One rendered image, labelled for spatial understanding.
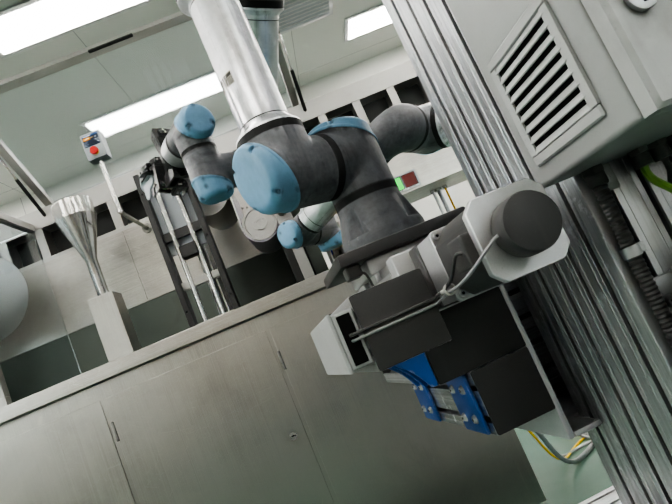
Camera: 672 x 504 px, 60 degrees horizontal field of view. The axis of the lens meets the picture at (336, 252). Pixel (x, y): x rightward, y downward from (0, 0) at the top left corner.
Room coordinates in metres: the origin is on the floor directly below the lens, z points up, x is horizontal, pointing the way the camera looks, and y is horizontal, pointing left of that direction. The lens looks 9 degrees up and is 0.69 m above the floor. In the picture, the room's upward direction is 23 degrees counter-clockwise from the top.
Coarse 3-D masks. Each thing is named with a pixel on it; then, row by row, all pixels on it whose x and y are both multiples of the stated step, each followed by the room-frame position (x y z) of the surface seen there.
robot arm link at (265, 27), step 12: (240, 0) 0.99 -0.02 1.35; (252, 0) 0.99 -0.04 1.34; (264, 0) 0.99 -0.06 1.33; (276, 0) 1.00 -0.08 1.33; (252, 12) 1.00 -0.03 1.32; (264, 12) 1.00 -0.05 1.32; (276, 12) 1.02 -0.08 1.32; (252, 24) 1.02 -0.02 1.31; (264, 24) 1.02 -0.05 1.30; (276, 24) 1.04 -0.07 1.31; (264, 36) 1.03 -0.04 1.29; (276, 36) 1.05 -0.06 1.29; (264, 48) 1.04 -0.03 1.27; (276, 48) 1.06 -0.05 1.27; (276, 60) 1.08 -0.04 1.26; (276, 72) 1.09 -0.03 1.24; (276, 84) 1.10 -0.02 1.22
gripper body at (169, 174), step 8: (160, 152) 1.19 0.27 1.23; (152, 160) 1.25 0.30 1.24; (160, 160) 1.25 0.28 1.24; (152, 168) 1.25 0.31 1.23; (160, 168) 1.24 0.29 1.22; (168, 168) 1.23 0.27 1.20; (176, 168) 1.22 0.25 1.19; (184, 168) 1.21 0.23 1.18; (160, 176) 1.24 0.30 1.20; (168, 176) 1.22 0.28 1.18; (176, 176) 1.20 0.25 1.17; (184, 176) 1.21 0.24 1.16; (160, 184) 1.24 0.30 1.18; (168, 184) 1.23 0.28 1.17; (176, 184) 1.24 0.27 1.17; (160, 192) 1.27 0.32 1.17; (168, 192) 1.29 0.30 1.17; (176, 192) 1.29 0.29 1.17; (184, 192) 1.30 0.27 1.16
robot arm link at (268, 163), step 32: (192, 0) 0.88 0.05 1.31; (224, 0) 0.88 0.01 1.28; (224, 32) 0.87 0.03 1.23; (224, 64) 0.88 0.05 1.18; (256, 64) 0.88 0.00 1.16; (256, 96) 0.87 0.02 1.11; (256, 128) 0.86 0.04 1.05; (288, 128) 0.87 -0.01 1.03; (256, 160) 0.84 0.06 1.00; (288, 160) 0.85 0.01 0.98; (320, 160) 0.89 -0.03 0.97; (256, 192) 0.88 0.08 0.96; (288, 192) 0.86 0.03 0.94; (320, 192) 0.91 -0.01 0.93
